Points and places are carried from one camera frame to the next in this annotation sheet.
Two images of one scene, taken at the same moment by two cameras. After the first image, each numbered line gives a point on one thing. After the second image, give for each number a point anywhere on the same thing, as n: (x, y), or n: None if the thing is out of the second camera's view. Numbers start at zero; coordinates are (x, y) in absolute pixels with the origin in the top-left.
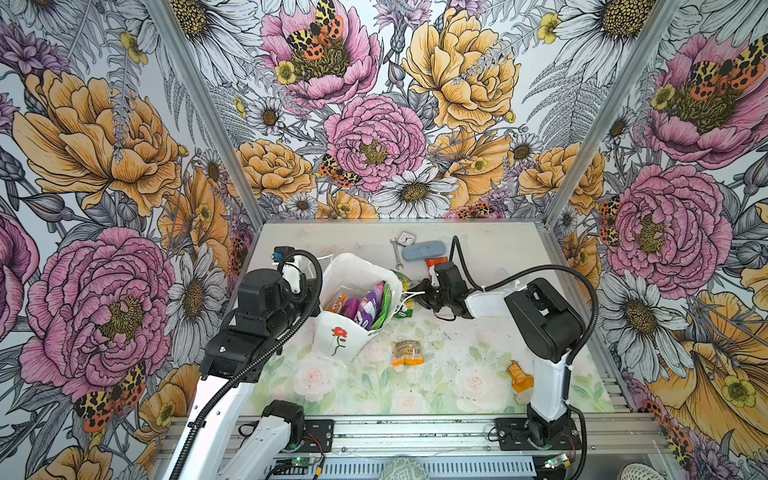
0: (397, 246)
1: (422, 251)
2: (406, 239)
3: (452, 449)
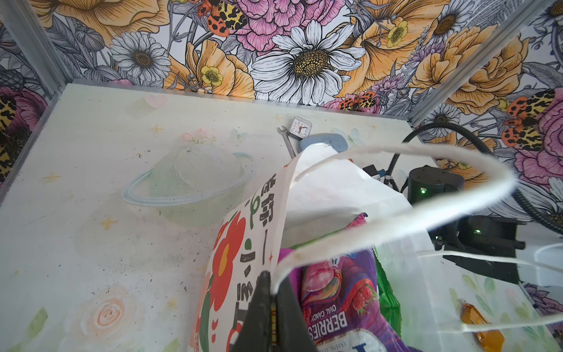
0: (284, 132)
1: (339, 142)
2: (300, 128)
3: None
